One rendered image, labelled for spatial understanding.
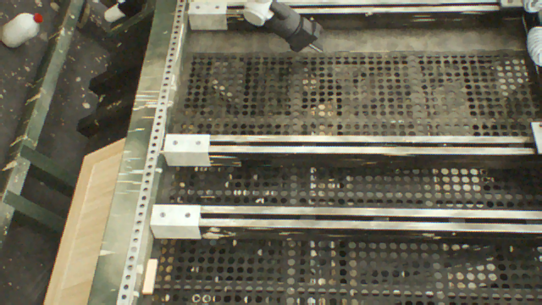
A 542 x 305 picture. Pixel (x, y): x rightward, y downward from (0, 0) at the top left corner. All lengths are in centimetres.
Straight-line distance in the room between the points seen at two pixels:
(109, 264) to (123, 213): 15
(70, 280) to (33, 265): 40
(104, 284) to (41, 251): 100
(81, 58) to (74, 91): 20
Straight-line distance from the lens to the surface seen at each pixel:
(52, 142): 277
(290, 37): 195
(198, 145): 175
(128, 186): 174
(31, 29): 274
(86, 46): 314
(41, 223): 239
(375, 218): 161
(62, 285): 220
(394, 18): 213
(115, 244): 166
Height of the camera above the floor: 202
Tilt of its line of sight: 30 degrees down
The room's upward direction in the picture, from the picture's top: 69 degrees clockwise
